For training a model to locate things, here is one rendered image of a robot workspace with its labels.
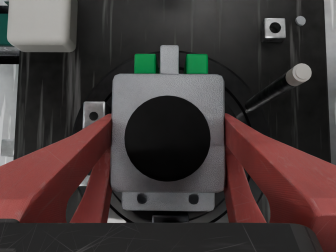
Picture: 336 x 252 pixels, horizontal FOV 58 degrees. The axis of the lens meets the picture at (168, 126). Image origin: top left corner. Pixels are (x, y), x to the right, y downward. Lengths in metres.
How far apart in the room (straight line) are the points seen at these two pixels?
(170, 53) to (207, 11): 0.10
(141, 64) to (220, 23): 0.10
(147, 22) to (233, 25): 0.07
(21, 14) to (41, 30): 0.02
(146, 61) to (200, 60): 0.03
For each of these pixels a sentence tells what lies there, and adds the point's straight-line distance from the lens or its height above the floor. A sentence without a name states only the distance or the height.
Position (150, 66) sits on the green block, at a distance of 0.17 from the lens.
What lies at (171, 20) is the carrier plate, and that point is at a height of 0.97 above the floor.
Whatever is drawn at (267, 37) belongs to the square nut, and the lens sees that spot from 0.25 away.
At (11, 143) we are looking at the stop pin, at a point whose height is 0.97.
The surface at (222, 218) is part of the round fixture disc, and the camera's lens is 0.22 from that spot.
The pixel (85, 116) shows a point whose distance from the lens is 0.20.
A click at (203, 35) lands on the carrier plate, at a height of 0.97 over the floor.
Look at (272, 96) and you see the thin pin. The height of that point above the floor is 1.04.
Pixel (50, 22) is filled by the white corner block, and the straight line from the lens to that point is 0.25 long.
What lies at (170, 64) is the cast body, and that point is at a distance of 0.16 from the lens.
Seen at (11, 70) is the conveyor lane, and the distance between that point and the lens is 0.33.
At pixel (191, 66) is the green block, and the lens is 0.17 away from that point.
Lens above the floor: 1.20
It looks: 84 degrees down
